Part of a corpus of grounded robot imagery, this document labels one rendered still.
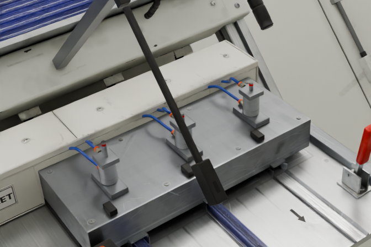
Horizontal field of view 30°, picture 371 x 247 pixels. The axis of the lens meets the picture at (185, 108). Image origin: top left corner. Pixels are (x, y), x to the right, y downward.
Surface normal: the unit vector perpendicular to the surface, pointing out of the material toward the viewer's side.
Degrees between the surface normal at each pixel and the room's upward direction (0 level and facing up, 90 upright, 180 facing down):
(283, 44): 90
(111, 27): 90
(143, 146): 44
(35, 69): 90
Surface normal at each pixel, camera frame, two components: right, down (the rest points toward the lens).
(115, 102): -0.05, -0.81
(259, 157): 0.57, 0.46
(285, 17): 0.37, -0.22
